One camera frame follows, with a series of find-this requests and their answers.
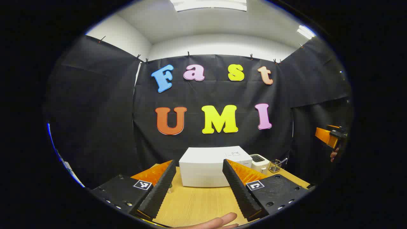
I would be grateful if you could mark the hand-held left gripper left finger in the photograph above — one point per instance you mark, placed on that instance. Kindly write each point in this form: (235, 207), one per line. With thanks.
(159, 190)

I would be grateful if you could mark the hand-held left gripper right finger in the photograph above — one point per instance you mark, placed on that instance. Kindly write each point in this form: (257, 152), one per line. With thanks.
(240, 190)

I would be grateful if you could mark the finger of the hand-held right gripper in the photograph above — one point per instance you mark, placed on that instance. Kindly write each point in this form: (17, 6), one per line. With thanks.
(324, 136)

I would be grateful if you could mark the white microwave oven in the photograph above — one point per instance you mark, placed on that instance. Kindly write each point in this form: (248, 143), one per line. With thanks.
(202, 168)

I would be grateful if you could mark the white toaster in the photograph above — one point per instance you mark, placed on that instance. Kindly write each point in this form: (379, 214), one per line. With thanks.
(259, 163)

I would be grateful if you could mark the metal spoon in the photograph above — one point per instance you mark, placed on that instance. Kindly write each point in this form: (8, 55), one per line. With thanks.
(284, 161)

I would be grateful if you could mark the black backdrop cloth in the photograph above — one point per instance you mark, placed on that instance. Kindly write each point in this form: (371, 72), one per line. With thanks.
(95, 111)

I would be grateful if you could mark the small ceiling light panel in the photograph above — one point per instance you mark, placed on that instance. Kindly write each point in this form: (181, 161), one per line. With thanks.
(306, 31)

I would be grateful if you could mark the large ceiling light panel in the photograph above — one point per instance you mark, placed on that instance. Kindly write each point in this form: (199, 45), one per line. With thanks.
(210, 4)

